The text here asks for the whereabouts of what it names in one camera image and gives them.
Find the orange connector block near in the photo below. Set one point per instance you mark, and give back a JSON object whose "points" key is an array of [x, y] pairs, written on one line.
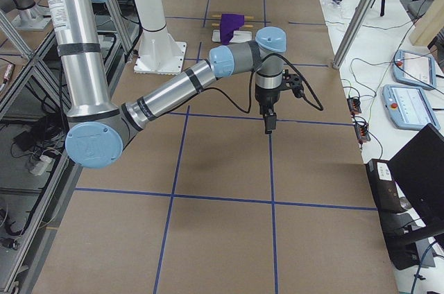
{"points": [[361, 130]]}

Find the orange connector block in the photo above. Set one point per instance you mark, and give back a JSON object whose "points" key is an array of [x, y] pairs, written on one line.
{"points": [[354, 105], [361, 130]]}

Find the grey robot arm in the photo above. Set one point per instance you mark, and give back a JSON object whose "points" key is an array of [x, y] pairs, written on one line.
{"points": [[100, 130]]}

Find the blue teach pendant far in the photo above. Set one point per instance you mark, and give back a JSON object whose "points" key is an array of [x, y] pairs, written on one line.
{"points": [[414, 69]]}

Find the blue teach pendant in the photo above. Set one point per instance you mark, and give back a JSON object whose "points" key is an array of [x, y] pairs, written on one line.
{"points": [[414, 69], [408, 107]]}

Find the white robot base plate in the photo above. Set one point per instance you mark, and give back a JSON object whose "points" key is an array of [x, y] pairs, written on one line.
{"points": [[154, 59]]}

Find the black mini computer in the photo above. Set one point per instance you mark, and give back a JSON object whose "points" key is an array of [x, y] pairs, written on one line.
{"points": [[383, 187]]}

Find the blue teach pendant near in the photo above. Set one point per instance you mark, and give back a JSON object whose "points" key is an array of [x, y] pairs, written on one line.
{"points": [[408, 107]]}

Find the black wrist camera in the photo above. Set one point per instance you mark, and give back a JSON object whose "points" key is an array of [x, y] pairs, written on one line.
{"points": [[293, 82]]}

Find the purple towel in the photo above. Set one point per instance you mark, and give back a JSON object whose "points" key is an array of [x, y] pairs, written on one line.
{"points": [[228, 25]]}

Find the grey aluminium frame post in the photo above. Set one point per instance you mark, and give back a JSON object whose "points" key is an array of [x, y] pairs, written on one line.
{"points": [[351, 32]]}

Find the black monitor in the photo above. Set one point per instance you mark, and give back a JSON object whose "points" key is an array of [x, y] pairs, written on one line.
{"points": [[418, 170]]}

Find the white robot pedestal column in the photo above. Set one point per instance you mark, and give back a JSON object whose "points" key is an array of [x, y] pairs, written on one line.
{"points": [[154, 26]]}

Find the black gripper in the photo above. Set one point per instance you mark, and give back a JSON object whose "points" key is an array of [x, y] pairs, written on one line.
{"points": [[265, 97]]}

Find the orange connector block far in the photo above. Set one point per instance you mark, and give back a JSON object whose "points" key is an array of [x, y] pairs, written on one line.
{"points": [[354, 105]]}

